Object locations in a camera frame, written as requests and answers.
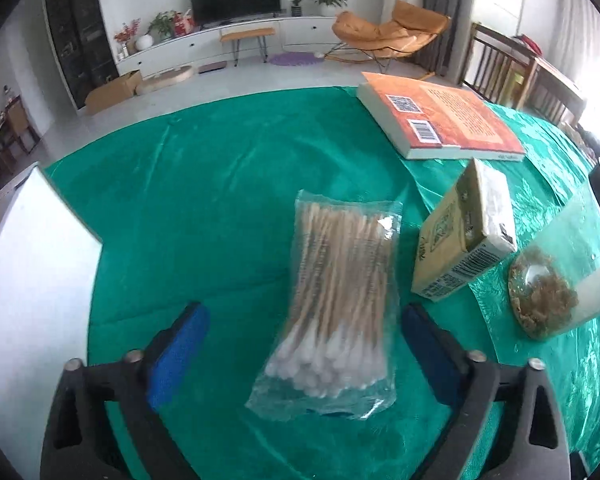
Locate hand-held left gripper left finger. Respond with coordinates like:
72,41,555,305
40,301,212,480

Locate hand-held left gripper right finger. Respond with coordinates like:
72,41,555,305
401,302,572,480

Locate pack of cotton swabs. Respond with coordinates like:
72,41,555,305
244,189,405,422

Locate small yellow-white carton box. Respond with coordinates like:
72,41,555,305
410,157,519,304

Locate clear jar with black lid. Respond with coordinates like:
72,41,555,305
508,156,600,342

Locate white board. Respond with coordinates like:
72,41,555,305
0,162,104,463

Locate green tablecloth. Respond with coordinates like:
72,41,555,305
42,85,600,480

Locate orange book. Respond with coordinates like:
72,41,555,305
355,71,526,162

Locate cardboard box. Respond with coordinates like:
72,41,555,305
83,69,144,116

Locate beige cat scratcher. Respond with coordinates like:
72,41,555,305
135,64,197,96

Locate small wooden chair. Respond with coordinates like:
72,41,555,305
4,95,42,157

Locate dark wooden chair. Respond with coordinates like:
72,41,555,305
457,22,539,112

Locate purple round mat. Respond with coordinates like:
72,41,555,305
268,51,322,67

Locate red flowers in vase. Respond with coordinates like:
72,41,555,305
113,18,142,56

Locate orange lounge chair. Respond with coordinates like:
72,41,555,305
324,0,452,75

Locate wooden bench with metal legs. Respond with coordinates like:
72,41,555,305
219,26,277,67

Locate bushy potted plant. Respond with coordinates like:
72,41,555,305
147,10,179,41

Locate red box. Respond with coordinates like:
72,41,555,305
172,10,196,37

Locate black display cabinet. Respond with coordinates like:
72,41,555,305
42,0,120,112

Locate white television cabinet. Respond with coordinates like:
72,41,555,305
114,15,342,79

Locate grey and white curtains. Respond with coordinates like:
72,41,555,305
379,0,477,82

